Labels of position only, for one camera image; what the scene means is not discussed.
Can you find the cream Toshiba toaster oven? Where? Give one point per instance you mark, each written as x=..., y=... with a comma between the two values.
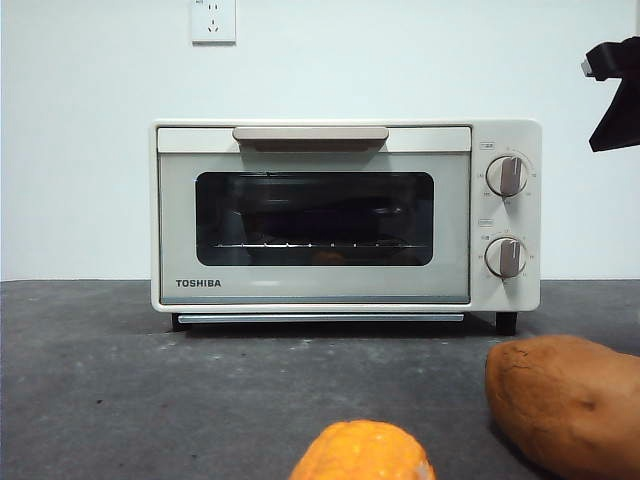
x=507, y=295

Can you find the brown sweet potato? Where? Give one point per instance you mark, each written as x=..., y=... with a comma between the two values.
x=565, y=400

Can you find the silver oven crumb tray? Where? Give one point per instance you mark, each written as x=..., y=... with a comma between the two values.
x=320, y=318

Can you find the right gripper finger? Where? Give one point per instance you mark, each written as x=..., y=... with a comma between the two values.
x=622, y=120

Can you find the white wall socket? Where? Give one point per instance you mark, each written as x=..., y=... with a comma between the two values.
x=214, y=22

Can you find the orange corn cob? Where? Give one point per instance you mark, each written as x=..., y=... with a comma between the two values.
x=360, y=455

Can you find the cream oven knob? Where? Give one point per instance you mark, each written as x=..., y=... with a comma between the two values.
x=507, y=176
x=506, y=257

